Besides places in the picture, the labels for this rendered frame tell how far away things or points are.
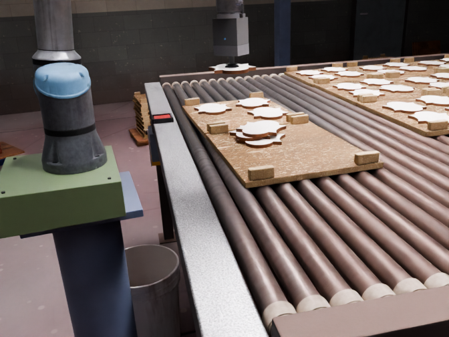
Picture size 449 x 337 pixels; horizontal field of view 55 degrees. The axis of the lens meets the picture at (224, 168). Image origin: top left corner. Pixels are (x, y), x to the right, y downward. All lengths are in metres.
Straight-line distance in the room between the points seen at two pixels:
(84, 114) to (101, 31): 5.46
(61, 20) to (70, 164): 0.35
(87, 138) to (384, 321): 0.75
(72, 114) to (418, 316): 0.78
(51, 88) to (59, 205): 0.25
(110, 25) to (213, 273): 5.92
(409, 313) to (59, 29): 0.95
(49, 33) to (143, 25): 5.41
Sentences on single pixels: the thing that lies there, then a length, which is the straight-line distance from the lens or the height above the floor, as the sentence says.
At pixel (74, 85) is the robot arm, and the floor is 1.16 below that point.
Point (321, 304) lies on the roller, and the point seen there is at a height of 0.92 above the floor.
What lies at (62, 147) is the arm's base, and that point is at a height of 1.02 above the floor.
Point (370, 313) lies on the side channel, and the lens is 0.59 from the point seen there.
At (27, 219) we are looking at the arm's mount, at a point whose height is 0.90.
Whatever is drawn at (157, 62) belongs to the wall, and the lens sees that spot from 6.60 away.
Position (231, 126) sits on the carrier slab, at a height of 0.94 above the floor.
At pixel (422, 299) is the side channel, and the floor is 0.95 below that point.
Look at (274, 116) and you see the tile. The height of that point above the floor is 0.95.
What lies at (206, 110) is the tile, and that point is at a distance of 1.59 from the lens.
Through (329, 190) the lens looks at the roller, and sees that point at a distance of 0.99.
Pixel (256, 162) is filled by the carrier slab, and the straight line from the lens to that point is 1.09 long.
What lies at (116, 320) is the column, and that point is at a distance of 1.26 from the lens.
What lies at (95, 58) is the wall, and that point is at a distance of 6.50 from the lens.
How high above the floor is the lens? 1.31
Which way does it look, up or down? 21 degrees down
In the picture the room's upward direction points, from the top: 3 degrees counter-clockwise
